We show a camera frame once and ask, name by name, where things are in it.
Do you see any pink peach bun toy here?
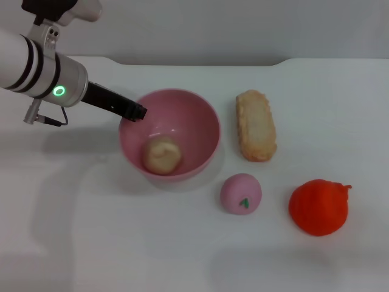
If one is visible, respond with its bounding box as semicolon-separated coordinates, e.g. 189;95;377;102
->
219;173;263;217

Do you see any pink plastic bowl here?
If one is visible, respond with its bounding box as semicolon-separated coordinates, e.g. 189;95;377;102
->
118;88;221;184

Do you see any round beige egg yolk pastry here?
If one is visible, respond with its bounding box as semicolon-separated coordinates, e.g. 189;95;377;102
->
142;136;184;175

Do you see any orange red persimmon toy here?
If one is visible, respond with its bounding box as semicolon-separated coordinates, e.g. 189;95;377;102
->
287;178;353;237

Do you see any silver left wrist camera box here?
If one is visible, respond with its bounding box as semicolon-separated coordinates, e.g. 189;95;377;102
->
21;0;103;57

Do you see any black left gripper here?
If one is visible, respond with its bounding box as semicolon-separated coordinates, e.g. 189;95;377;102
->
81;81;148;123

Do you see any grey left gripper cable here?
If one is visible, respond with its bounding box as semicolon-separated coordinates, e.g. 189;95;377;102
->
23;99;69;127

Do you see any long golden bread loaf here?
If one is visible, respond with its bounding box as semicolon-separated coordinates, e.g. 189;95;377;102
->
236;89;278;162

